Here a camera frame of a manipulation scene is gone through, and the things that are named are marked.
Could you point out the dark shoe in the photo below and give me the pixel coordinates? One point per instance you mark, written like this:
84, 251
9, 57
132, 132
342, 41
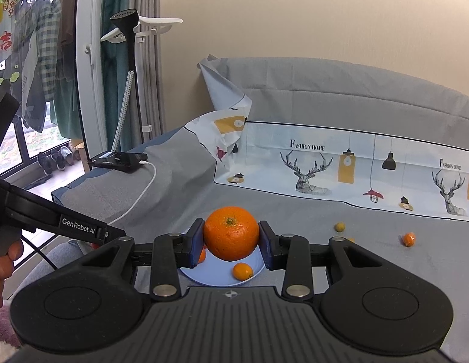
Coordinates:
57, 159
43, 163

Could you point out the grey bed cover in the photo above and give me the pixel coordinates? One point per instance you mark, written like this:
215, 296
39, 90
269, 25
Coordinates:
370, 272

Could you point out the grey curtain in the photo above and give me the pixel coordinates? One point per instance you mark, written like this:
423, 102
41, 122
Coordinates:
147, 83

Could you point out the teal curtain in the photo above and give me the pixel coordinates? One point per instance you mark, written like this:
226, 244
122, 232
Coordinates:
115, 83

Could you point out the garment steamer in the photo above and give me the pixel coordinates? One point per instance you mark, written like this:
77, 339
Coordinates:
124, 24

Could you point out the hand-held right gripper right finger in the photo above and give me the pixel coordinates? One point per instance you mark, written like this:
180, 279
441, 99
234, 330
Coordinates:
265, 242

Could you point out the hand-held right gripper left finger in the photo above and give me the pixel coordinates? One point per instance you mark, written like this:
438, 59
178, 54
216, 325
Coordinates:
196, 240

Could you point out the white door frame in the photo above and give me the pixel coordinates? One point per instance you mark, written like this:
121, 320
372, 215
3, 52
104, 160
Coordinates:
89, 83

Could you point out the printed white bedsheet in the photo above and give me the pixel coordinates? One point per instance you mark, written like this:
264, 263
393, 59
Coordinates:
264, 151

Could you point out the yellow-green round fruit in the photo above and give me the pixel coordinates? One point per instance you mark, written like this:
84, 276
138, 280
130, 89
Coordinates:
339, 227

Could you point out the large orange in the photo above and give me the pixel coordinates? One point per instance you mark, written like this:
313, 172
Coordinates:
230, 234

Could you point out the plaid shirt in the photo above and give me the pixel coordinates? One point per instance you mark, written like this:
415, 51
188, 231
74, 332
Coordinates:
41, 53

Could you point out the blue bed sheet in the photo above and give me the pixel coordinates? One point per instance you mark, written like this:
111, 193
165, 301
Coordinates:
158, 139

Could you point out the person's left hand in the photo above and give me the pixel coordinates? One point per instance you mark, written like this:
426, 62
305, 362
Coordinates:
2, 279

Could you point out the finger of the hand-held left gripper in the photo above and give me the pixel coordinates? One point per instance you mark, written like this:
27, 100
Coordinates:
115, 232

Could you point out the plastic-wrapped orange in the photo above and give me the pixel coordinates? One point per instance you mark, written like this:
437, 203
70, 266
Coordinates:
409, 239

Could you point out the blue plate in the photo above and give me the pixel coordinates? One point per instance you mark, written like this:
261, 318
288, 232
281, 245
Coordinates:
219, 274

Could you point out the grey shoe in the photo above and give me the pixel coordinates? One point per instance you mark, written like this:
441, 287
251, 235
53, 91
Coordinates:
68, 155

